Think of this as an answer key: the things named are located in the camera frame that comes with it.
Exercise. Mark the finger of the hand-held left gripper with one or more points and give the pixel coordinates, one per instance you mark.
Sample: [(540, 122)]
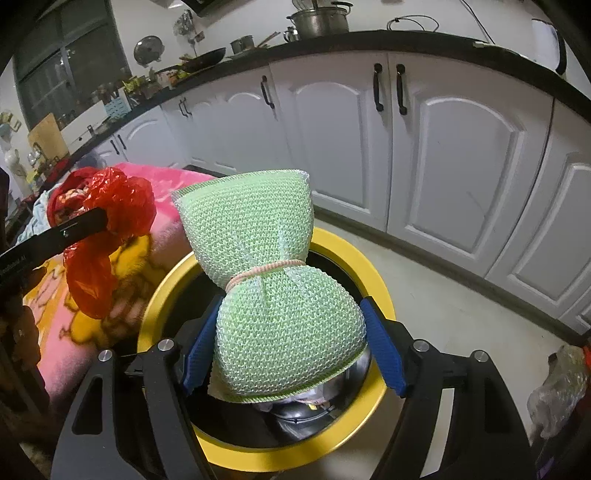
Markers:
[(83, 228)]

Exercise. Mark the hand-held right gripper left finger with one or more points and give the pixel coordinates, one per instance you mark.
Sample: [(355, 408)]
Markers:
[(198, 360)]

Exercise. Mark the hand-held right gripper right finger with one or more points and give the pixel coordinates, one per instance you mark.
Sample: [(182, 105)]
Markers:
[(385, 355)]

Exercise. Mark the red plastic bag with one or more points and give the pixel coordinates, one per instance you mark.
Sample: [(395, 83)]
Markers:
[(124, 203)]

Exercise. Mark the green mesh scrubber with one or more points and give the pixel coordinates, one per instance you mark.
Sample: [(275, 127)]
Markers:
[(277, 332)]

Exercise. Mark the yellow round trash bin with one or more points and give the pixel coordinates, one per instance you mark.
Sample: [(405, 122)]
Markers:
[(277, 454)]

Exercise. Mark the person's left forearm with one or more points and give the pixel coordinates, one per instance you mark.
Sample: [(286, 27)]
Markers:
[(18, 350)]

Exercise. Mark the light blue cloth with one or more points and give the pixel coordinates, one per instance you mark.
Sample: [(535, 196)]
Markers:
[(39, 217)]

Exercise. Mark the white ceramic jar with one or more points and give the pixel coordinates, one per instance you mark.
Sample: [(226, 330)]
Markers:
[(14, 161)]

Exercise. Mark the wooden cutting board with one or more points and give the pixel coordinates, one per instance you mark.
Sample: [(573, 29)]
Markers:
[(48, 136)]

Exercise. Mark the pink printed blanket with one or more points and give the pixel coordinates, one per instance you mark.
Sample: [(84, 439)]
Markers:
[(64, 350)]

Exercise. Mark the blue utensil holder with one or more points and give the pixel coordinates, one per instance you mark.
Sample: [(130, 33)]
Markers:
[(117, 107)]

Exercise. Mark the group of condiment bottles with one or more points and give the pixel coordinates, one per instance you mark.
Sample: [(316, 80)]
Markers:
[(147, 85)]

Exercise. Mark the dark window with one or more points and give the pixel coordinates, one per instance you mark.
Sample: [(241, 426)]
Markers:
[(69, 60)]

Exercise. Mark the clear plastic bag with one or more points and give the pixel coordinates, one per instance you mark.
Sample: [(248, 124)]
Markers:
[(554, 392)]

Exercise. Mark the hanging steel pot lid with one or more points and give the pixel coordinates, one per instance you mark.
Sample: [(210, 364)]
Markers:
[(148, 50)]

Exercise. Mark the black wok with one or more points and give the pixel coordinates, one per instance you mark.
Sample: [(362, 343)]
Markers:
[(205, 60)]

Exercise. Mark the white kitchen cabinet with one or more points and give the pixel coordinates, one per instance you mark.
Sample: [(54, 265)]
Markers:
[(461, 161)]

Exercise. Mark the small steel pot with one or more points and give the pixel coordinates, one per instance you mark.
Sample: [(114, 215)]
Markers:
[(242, 45)]

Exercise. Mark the black range hood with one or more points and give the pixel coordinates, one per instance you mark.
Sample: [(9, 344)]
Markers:
[(203, 4)]

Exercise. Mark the large steel pot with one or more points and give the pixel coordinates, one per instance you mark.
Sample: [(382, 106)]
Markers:
[(318, 21)]

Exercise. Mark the hanging kitchen utensils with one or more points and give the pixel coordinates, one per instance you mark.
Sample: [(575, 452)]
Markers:
[(307, 3)]

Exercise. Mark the black kitchen countertop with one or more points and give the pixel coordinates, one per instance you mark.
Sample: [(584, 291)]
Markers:
[(438, 41)]

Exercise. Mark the white electric kettle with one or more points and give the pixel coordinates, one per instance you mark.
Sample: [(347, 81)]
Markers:
[(547, 44)]

